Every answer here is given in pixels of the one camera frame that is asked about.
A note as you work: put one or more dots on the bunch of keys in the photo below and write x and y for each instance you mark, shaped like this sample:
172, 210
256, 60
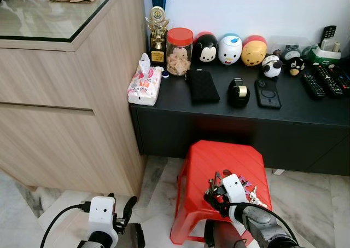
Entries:
252, 195

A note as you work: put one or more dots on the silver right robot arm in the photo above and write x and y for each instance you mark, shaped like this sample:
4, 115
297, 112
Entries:
262, 223

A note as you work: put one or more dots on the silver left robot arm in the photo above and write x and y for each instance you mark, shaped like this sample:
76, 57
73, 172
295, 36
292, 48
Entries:
98, 241

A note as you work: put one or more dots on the red plastic stool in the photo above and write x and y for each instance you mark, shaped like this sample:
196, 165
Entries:
202, 171

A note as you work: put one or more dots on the black low tv console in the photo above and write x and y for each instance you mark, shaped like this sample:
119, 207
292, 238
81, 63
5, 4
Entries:
246, 133

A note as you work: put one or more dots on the small white console foot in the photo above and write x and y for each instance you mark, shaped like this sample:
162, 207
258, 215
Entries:
279, 172

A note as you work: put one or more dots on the black tape dispenser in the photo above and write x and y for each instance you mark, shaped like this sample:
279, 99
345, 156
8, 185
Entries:
238, 94

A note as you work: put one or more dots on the black fabric pouch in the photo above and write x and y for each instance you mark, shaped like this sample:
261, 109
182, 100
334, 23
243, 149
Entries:
203, 86

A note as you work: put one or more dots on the black smartphone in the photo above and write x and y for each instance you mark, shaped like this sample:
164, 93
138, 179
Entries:
268, 94

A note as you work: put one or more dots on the light wood cabinet glass top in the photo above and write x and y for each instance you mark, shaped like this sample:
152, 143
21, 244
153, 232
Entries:
65, 94

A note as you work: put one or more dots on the pink white tissue pack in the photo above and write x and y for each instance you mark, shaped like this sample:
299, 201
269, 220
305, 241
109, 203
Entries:
144, 86

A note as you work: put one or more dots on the small blue cap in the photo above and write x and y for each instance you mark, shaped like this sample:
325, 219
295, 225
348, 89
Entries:
165, 74

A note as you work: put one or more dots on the small panda plush toy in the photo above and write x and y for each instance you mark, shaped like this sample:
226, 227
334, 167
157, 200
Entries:
272, 67

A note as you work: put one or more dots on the clear jar with red lid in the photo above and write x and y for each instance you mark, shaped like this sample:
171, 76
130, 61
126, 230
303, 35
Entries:
179, 56

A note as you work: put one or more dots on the white duck plush toy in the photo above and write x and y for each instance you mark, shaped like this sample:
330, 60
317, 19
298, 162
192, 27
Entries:
229, 50

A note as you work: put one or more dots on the black remote control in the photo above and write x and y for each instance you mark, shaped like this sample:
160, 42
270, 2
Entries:
313, 86
329, 81

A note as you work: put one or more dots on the yellow bear plush toy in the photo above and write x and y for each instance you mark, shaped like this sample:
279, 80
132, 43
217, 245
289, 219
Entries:
254, 52

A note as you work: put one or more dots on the black mouse plush toy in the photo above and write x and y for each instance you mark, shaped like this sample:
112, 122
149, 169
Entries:
206, 48

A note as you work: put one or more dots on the small black plush toy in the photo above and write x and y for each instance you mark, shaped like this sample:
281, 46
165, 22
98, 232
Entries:
296, 66

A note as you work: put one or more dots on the black remote with coloured buttons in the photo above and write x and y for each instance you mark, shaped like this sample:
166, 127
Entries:
342, 77

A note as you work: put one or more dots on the small grey plush toy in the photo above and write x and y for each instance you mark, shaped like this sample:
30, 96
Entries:
292, 52

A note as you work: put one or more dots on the clear plastic container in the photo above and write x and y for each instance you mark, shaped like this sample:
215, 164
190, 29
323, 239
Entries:
279, 41

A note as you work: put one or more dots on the green white holder box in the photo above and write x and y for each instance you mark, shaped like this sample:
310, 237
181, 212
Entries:
322, 56

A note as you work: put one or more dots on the small upright black remote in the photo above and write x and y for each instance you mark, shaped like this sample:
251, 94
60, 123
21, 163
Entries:
328, 32

